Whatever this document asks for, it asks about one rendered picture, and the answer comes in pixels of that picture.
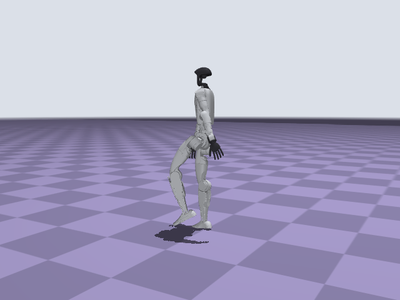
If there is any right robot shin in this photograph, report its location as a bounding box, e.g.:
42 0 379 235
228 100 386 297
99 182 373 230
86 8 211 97
198 183 211 223

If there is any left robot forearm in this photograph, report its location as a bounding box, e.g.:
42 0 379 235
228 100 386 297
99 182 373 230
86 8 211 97
201 111 215 141

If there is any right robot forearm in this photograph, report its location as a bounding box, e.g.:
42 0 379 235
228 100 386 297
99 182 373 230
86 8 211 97
194 124 204 136

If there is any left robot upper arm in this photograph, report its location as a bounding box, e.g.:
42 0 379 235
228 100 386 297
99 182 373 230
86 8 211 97
195 89 209 121

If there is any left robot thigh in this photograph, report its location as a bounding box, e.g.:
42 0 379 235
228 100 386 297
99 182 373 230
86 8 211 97
169 136 204 179

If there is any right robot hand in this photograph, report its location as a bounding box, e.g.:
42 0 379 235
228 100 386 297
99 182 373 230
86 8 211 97
189 148 196 159

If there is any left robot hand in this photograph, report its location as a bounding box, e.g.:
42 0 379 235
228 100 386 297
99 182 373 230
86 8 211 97
207 136 224 160

